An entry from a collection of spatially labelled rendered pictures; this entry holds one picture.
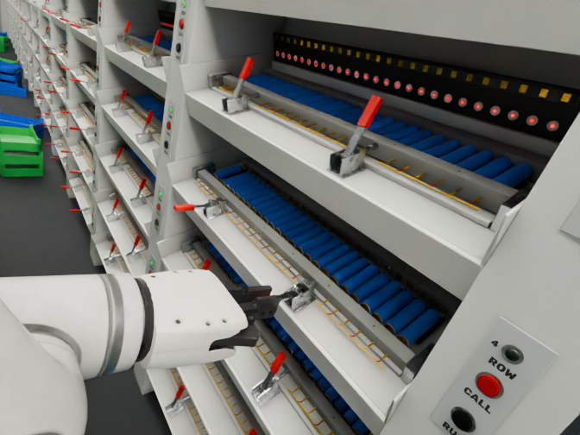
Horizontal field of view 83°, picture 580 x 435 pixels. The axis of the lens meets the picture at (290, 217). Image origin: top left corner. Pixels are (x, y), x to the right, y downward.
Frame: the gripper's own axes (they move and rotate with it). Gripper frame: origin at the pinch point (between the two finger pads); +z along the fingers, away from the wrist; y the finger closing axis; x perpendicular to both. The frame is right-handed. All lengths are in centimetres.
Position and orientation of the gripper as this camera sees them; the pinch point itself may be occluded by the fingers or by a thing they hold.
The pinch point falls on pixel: (260, 302)
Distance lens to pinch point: 42.3
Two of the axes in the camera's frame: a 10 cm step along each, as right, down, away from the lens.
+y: 6.0, 4.7, -6.4
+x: 3.9, -8.8, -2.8
